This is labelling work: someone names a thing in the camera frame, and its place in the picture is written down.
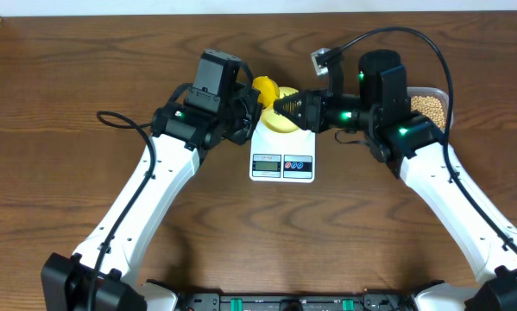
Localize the yellow measuring scoop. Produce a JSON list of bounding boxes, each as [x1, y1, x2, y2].
[[252, 76, 280, 109]]

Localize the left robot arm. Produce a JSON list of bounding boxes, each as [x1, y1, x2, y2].
[[41, 49, 262, 310]]

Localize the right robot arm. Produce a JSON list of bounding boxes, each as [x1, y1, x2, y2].
[[274, 49, 517, 310]]

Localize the yellow plastic bowl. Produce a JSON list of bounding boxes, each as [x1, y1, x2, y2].
[[261, 86, 299, 133]]

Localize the white digital kitchen scale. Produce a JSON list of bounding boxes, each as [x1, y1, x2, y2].
[[249, 121, 316, 183]]

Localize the soybeans in container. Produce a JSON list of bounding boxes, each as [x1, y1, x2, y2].
[[411, 96, 446, 130]]

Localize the clear plastic bean container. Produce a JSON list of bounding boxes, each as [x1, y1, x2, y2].
[[407, 86, 449, 131]]

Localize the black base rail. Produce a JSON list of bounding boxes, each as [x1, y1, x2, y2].
[[173, 292, 417, 311]]

